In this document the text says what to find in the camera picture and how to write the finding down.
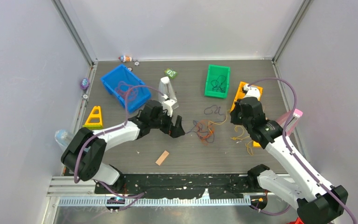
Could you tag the right yellow triangle block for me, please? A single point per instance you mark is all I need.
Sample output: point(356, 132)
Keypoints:
point(256, 144)

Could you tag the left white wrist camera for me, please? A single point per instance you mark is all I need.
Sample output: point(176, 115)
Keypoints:
point(170, 105)

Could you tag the tan wooden stick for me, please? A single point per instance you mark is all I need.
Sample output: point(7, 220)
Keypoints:
point(162, 158)

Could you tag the yellow triangle block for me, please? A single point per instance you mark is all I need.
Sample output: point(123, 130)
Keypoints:
point(256, 144)
point(94, 120)

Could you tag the green number tile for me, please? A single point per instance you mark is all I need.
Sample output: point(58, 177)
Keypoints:
point(170, 73)

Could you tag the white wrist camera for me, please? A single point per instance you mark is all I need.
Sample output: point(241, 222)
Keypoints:
point(170, 105)
point(251, 91)

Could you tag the orange plastic bin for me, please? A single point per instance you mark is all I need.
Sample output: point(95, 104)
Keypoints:
point(240, 94)

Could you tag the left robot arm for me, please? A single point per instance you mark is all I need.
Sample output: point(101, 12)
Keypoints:
point(83, 152)

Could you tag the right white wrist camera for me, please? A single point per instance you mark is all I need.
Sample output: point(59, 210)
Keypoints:
point(251, 91)

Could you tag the white metronome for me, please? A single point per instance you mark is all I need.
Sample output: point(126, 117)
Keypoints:
point(166, 88)

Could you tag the small grey gear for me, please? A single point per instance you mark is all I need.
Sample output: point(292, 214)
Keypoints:
point(136, 63)

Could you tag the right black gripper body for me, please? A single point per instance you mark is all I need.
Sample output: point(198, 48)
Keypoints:
point(237, 117)

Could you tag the left yellow triangle block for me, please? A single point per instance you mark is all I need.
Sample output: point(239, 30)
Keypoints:
point(94, 120)

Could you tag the red object at corner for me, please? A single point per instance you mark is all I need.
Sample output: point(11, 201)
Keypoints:
point(297, 221)

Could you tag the small figurine toy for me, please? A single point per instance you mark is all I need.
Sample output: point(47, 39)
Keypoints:
point(125, 58)

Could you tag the purple small toy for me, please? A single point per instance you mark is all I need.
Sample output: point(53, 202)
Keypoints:
point(84, 84)

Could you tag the blue plastic bin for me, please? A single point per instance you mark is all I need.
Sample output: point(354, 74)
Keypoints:
point(126, 87)

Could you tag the pink metronome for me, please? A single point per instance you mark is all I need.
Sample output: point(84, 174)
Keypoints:
point(293, 120)

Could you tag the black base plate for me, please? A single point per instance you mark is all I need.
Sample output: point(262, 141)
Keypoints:
point(182, 186)

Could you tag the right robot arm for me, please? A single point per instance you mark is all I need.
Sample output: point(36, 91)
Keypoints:
point(315, 199)

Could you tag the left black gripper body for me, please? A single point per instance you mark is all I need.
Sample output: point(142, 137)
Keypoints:
point(162, 122)

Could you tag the green plastic bin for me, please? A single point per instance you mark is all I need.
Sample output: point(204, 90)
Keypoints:
point(217, 81)

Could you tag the blue transparent metronome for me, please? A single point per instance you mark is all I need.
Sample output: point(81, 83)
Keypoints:
point(63, 138)

